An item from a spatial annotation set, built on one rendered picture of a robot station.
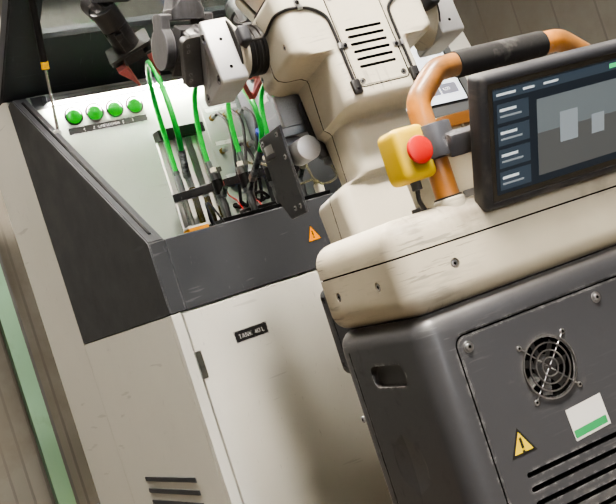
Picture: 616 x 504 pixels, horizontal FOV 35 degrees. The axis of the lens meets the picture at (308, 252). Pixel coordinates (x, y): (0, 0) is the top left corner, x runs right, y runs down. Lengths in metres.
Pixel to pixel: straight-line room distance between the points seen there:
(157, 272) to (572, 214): 1.02
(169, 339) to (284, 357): 0.26
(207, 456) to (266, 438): 0.13
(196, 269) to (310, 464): 0.50
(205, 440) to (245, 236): 0.46
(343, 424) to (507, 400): 1.04
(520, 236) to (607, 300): 0.16
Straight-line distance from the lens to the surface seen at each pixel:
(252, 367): 2.14
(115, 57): 2.19
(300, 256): 2.24
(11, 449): 4.42
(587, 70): 1.32
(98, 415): 2.67
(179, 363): 2.10
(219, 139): 2.84
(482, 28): 4.39
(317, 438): 2.21
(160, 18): 1.75
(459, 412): 1.21
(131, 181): 2.70
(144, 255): 2.11
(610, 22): 3.82
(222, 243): 2.15
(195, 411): 2.11
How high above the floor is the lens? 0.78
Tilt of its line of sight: 1 degrees up
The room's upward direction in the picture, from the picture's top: 18 degrees counter-clockwise
